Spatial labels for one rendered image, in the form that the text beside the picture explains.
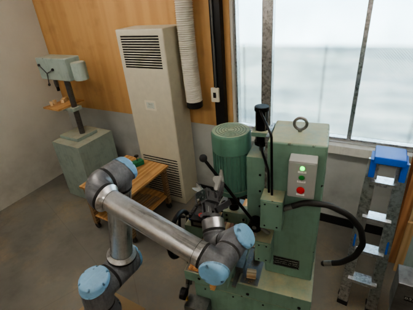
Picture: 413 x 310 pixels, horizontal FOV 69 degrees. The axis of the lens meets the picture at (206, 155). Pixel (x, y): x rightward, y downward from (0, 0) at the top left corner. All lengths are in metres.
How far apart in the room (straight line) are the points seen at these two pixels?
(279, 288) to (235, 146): 0.71
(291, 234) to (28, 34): 3.62
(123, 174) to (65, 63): 2.15
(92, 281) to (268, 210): 0.90
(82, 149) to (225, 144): 2.39
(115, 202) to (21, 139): 3.11
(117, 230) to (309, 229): 0.86
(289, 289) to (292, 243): 0.23
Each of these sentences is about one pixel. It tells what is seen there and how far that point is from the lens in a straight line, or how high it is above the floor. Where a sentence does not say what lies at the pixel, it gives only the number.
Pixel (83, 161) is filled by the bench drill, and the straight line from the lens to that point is 3.51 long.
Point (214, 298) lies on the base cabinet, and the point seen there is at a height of 0.64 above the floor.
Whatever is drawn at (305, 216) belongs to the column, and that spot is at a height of 1.18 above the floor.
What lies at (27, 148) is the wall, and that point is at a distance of 4.24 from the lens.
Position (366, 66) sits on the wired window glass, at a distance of 2.60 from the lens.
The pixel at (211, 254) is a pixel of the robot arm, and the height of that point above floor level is 1.32.
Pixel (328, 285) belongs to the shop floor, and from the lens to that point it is 2.69.
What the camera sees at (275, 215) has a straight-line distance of 1.27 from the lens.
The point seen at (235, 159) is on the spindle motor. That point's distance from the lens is 1.31.
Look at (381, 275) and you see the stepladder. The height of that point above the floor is 0.34.
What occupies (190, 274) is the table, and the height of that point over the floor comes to 0.88.
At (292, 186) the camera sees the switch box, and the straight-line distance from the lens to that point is 1.20.
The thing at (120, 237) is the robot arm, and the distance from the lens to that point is 1.53.
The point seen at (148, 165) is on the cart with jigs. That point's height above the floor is 0.53.
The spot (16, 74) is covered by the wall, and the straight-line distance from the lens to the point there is 4.11.
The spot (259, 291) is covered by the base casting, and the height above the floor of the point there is 0.78.
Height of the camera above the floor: 2.05
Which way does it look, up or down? 29 degrees down
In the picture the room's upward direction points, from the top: 5 degrees counter-clockwise
